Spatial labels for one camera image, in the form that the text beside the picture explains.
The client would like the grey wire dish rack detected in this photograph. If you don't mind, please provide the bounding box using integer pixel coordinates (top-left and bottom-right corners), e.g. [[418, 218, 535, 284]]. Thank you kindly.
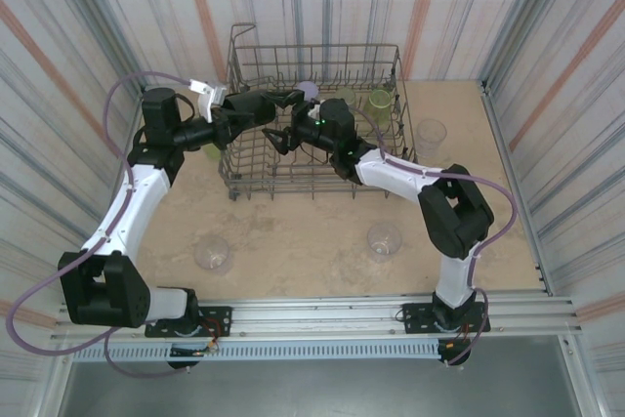
[[218, 22, 421, 202]]

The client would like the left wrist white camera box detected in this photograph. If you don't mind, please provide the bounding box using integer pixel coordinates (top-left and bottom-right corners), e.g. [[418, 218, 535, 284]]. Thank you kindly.
[[188, 79, 229, 123]]

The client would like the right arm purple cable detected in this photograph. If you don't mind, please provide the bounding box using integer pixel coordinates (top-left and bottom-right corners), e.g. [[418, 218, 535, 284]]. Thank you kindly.
[[349, 106, 519, 368]]

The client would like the tall clear plastic cup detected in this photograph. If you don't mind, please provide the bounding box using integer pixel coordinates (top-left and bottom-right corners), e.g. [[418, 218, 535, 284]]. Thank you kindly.
[[415, 118, 448, 160]]

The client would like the clear faceted plastic cup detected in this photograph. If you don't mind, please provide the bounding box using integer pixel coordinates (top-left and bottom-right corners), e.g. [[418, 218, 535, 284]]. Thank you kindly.
[[366, 222, 403, 265], [193, 234, 231, 275]]

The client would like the aluminium mounting rail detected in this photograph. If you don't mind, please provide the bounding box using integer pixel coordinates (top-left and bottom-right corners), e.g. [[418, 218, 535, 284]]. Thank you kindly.
[[51, 295, 585, 343]]

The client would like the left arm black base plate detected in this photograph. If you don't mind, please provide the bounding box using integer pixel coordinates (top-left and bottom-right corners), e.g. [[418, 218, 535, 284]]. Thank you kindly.
[[145, 306, 233, 339]]

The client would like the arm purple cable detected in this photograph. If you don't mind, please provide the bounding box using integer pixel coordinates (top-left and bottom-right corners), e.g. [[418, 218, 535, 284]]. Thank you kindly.
[[7, 72, 194, 379], [349, 106, 519, 368]]

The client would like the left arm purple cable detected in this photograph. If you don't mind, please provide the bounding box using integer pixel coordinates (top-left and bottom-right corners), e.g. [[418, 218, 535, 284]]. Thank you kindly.
[[7, 72, 194, 379]]

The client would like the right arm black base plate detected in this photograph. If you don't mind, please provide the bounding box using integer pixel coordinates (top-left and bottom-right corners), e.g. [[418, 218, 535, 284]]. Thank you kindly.
[[401, 302, 491, 335]]

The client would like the bright green plastic cup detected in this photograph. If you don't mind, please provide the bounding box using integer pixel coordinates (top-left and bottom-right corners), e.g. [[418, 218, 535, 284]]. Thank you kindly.
[[367, 88, 393, 129]]

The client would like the white slotted cable duct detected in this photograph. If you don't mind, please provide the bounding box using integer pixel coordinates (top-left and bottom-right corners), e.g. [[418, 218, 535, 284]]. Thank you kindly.
[[71, 341, 443, 363]]

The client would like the purple plastic cup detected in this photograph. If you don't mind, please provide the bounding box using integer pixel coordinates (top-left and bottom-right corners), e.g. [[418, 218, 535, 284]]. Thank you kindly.
[[296, 80, 320, 102]]

